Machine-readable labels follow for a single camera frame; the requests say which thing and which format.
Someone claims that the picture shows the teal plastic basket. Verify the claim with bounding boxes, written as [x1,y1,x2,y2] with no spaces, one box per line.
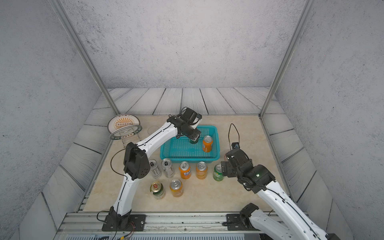
[160,126,220,163]

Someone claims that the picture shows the orange fanta can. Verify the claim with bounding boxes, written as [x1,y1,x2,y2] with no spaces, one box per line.
[203,136,213,153]
[179,161,191,180]

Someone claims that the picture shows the white Monster can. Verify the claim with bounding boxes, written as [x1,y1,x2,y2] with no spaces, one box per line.
[162,158,175,178]
[149,159,162,179]

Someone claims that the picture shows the gold green can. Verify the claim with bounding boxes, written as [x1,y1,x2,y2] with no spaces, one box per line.
[150,181,166,200]

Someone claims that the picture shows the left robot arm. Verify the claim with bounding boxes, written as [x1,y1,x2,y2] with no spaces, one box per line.
[105,112,202,227]

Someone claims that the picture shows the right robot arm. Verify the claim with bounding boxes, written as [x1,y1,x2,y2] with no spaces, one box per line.
[220,162,339,240]

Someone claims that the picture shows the decorated plate on stand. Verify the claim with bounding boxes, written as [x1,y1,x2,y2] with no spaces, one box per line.
[107,114,141,134]

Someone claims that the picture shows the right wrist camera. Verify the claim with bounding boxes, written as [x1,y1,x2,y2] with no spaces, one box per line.
[226,142,254,172]

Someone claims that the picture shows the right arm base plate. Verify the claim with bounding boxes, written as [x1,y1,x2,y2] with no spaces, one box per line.
[222,214,249,231]

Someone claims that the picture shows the wire plate stand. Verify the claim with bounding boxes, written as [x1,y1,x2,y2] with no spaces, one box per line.
[110,125,143,148]

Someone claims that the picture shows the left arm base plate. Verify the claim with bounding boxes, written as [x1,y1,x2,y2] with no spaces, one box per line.
[102,214,147,232]

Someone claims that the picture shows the aluminium mounting rail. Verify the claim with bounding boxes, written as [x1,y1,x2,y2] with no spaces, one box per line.
[54,212,270,240]

